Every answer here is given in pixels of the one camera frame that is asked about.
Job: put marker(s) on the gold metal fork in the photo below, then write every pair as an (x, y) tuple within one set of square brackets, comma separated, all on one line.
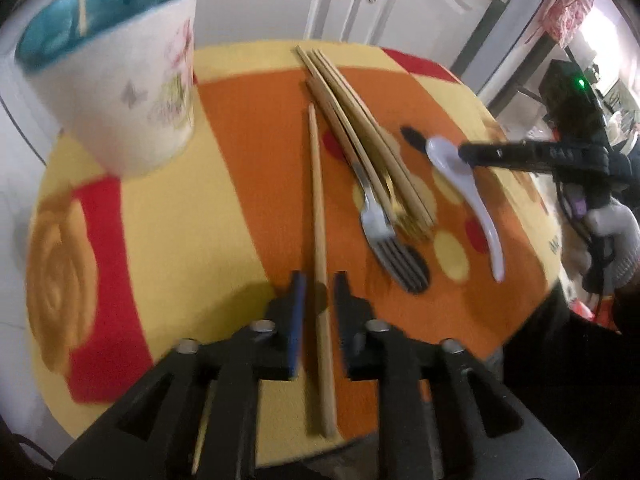
[(412, 230)]

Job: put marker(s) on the orange yellow printed table mat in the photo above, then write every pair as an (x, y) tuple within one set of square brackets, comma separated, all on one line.
[(240, 160)]

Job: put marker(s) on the white cabinet door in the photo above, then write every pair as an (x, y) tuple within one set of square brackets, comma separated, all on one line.
[(430, 5), (280, 0)]

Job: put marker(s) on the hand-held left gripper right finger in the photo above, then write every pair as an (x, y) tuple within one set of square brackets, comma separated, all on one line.
[(343, 312)]

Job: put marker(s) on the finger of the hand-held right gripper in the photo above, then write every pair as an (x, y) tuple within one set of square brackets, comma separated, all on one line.
[(510, 154)]

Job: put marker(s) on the white floral utensil holder cup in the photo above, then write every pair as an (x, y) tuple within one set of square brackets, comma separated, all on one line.
[(125, 85)]

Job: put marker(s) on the glass paned door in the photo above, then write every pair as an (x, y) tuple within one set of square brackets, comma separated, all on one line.
[(510, 20)]

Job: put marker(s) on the pink floral cloth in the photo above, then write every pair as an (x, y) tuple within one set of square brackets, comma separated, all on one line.
[(570, 0)]

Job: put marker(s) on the silver metal fork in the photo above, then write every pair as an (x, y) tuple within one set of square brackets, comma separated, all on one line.
[(375, 220)]

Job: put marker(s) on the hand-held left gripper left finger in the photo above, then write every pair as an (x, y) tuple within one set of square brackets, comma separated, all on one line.
[(298, 310)]

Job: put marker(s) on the person's right hand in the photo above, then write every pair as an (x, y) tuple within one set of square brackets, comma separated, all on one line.
[(615, 230)]

